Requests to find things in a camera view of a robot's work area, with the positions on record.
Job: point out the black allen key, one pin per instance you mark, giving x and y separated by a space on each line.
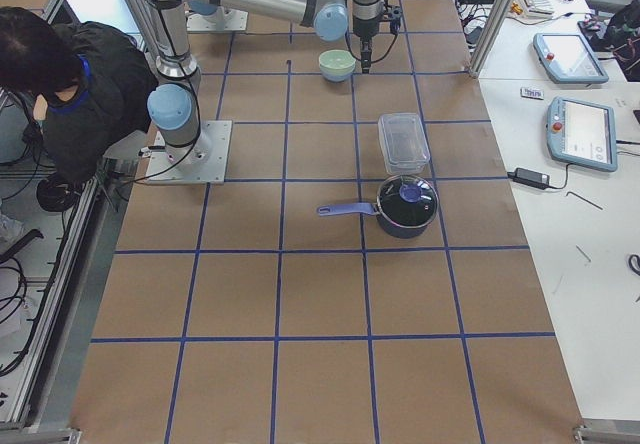
584 199

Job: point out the upper teach pendant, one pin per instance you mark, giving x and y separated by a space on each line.
568 59

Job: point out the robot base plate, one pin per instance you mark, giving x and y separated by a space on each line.
206 162

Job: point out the teach pendant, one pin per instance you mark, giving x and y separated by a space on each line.
582 133
568 59

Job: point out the green bowl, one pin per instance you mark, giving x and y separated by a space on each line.
336 65

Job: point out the aluminium frame post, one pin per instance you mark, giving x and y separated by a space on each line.
488 36

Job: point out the black power adapter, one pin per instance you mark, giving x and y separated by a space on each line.
529 178

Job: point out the clear plastic food container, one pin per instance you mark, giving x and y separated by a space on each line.
403 143

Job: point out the person in black jacket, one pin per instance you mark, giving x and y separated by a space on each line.
89 80

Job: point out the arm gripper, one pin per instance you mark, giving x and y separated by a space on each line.
364 28

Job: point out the lower teach pendant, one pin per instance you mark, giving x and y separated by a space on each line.
582 133

